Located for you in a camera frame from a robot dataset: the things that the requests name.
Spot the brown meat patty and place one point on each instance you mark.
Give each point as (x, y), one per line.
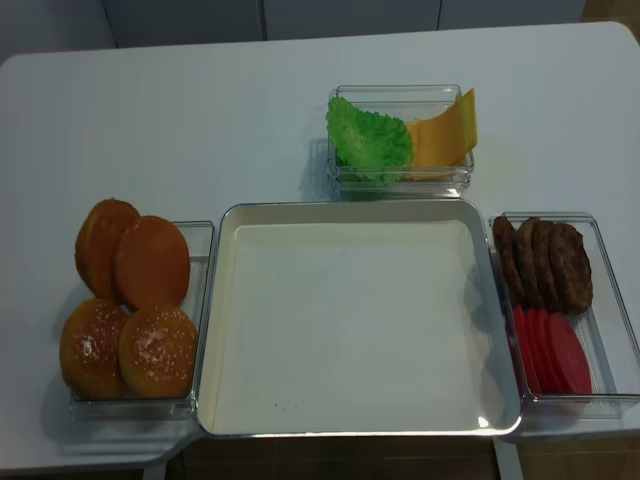
(504, 236)
(545, 279)
(571, 268)
(527, 271)

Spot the green lettuce leaf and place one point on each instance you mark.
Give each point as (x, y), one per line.
(366, 139)
(370, 173)

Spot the left sesame top bun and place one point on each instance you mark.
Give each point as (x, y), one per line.
(88, 351)

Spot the clear bun container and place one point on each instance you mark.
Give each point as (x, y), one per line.
(200, 237)

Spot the right sesame top bun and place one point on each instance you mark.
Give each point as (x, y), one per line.
(156, 352)

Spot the yellow cheese slice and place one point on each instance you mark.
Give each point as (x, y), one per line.
(442, 141)
(470, 117)

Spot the clear patty tomato container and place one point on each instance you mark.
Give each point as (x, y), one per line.
(604, 331)

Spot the lower green lettuce leaf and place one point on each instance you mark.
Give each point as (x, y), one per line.
(370, 173)

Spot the front yellow cheese slice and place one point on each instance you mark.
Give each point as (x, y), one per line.
(442, 141)

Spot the leftmost red tomato slice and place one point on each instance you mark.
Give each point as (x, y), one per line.
(521, 332)

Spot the red tomato slice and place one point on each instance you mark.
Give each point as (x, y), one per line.
(543, 385)
(567, 356)
(553, 383)
(521, 332)

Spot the leftmost brown meat patty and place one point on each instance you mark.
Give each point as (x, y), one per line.
(504, 236)

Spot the rightmost red tomato slice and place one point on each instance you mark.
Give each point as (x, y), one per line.
(567, 356)

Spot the white square metal tray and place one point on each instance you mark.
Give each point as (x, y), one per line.
(356, 319)

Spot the sesame bun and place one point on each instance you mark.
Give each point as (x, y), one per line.
(88, 351)
(156, 352)

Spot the bun half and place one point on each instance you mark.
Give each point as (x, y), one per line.
(96, 243)
(151, 264)

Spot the rear yellow cheese slice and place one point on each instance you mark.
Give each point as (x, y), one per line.
(470, 117)

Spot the clear lettuce cheese container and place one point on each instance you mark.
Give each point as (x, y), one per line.
(408, 103)

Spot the rightmost brown meat patty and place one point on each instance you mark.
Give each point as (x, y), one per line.
(571, 268)

